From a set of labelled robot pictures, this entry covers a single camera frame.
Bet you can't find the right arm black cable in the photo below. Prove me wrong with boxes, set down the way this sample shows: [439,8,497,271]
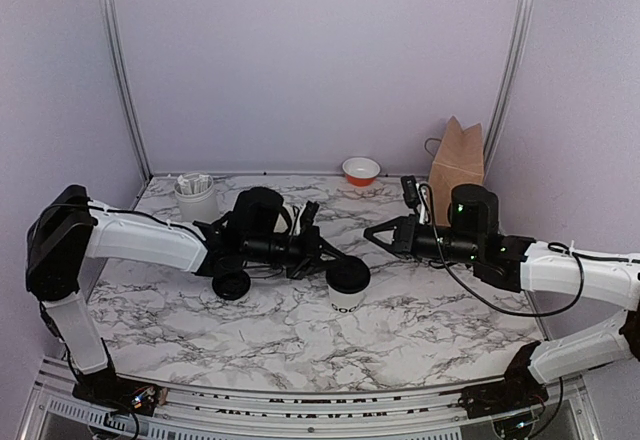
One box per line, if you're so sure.
[414,184,640,319]

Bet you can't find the aluminium frame post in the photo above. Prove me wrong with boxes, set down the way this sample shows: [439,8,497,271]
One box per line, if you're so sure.
[483,0,535,178]
[100,0,153,183]

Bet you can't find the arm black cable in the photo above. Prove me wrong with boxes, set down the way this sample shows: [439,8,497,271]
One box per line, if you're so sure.
[414,184,640,319]
[27,202,281,286]

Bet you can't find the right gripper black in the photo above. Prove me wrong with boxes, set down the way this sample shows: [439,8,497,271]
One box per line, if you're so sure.
[364,214,481,265]

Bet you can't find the stack of white paper cups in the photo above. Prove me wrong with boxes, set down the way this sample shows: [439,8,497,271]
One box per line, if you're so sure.
[274,203,301,236]

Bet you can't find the brown paper bag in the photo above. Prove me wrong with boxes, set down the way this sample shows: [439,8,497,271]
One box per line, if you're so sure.
[429,116,484,226]

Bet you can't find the grey cylindrical canister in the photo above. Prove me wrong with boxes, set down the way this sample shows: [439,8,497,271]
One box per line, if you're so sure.
[174,175,220,223]

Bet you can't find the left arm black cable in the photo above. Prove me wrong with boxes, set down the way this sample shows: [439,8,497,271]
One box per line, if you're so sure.
[27,202,281,286]

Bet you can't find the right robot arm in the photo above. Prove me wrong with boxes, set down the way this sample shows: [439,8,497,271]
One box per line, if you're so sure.
[364,176,639,418]

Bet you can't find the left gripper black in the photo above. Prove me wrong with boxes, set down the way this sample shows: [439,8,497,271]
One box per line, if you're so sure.
[245,224,347,280]

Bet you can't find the right aluminium frame post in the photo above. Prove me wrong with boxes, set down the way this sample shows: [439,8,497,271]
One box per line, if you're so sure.
[483,0,535,178]

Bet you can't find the black plastic cup lid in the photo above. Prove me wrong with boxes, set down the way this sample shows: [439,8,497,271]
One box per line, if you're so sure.
[326,267,371,284]

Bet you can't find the orange white bowl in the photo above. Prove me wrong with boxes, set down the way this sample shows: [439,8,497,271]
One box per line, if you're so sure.
[342,157,381,187]

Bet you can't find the white paper cup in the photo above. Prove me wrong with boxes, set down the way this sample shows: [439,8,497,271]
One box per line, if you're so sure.
[328,282,369,314]

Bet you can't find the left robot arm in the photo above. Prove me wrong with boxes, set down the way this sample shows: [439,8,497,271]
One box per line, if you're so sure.
[25,185,371,415]

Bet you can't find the front aluminium rail base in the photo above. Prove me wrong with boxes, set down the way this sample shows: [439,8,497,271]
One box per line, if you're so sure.
[17,357,603,439]

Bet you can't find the white sugar packets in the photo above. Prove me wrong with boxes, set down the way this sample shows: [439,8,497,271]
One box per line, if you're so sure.
[177,172,211,196]

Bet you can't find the left aluminium frame post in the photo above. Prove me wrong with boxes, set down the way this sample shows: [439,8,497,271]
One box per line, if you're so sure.
[100,0,153,183]

